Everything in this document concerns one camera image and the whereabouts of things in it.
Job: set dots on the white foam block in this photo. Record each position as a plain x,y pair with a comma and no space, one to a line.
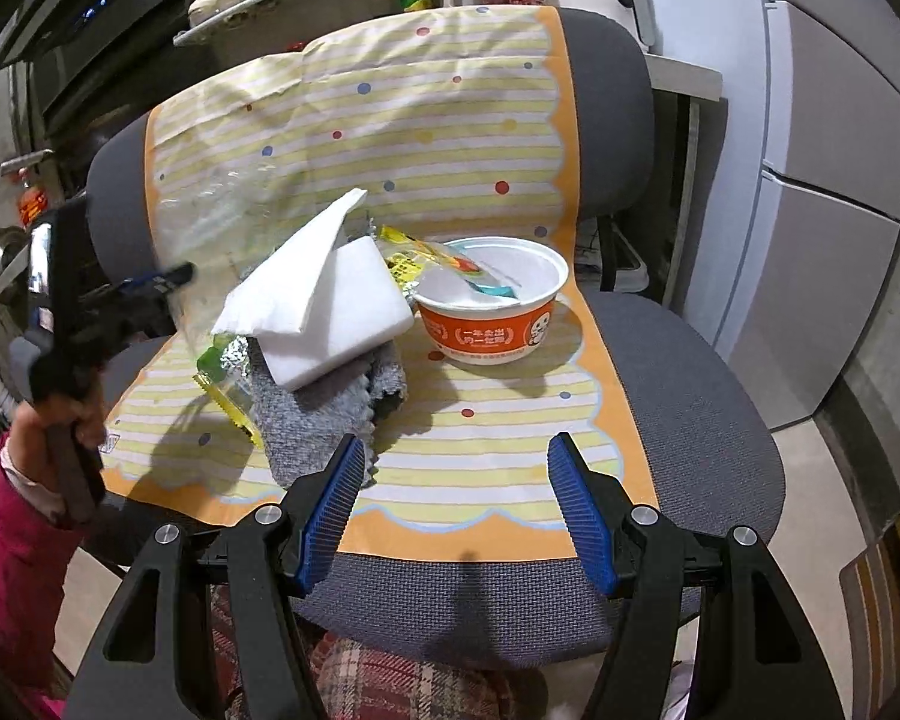
317,301

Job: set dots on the yellow snack wrapper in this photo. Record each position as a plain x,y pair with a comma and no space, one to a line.
408,258

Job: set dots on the green tea bottle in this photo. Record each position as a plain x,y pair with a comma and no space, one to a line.
224,365

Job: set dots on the red label sauce bottle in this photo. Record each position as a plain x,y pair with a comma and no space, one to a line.
33,201

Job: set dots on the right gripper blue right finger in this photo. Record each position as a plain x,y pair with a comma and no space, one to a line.
640,561

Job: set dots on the clear plastic clamshell container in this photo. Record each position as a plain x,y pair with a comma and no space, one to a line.
228,179

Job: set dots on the grey office chair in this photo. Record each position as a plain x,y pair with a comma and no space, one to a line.
713,465

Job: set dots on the pink sleeve left forearm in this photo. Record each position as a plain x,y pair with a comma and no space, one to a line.
35,552

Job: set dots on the orange instant noodle bowl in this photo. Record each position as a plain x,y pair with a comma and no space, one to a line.
500,311

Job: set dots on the grey rag cloth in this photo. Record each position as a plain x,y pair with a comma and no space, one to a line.
301,429

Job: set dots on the steel pot lid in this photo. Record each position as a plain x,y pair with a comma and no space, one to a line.
14,261

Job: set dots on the grey white refrigerator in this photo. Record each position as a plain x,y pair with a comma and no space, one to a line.
796,209

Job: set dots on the yellow striped dotted cloth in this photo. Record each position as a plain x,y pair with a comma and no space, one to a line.
457,122

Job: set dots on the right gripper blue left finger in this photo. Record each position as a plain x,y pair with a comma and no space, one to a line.
275,554

